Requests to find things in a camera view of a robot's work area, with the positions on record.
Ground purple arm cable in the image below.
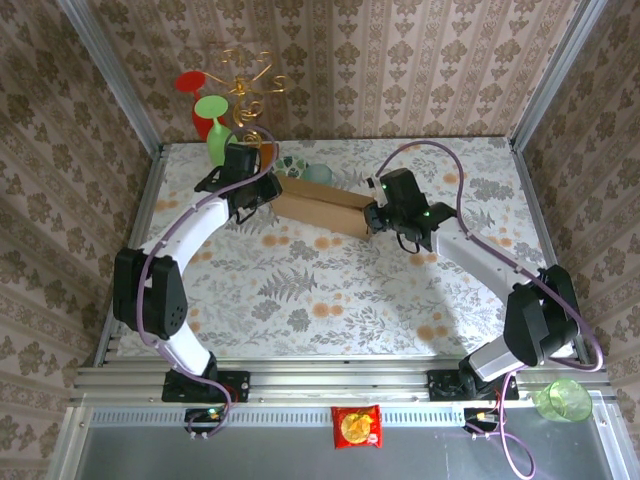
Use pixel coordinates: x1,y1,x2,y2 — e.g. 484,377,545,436
378,140,605,479
137,124,281,444

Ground green plastic wine glass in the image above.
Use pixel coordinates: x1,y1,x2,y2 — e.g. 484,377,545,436
193,94,240,166

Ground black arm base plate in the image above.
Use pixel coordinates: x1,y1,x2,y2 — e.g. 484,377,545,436
427,369,521,401
161,369,251,404

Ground aluminium profile frame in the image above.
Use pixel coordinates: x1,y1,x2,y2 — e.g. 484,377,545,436
47,0,624,480

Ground gold wire glass stand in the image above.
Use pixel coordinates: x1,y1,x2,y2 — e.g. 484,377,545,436
202,48,289,146

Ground red plastic wine glass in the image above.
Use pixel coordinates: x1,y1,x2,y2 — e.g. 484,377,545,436
173,70,216,142

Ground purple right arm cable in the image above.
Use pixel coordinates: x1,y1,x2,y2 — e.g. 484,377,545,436
378,140,605,479

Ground slotted grey cable duct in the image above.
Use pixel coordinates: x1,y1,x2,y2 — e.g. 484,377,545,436
89,407,604,427

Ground transparent green plastic cup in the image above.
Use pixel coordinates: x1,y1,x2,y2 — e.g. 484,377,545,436
534,378,594,425

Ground red snack packet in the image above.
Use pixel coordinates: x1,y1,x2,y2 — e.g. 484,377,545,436
330,404,384,450

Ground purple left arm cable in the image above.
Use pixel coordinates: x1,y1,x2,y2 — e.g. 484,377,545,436
137,124,281,444

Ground brown cardboard paper box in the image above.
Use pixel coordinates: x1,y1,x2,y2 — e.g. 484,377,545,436
269,173,376,244

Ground small black circuit board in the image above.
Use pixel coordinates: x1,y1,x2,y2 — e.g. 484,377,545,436
184,407,224,426
463,407,504,426

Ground green patterned small bowl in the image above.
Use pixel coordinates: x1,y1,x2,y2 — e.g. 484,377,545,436
273,155,309,180

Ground floral patterned table cloth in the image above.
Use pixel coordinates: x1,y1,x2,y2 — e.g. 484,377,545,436
119,138,575,359

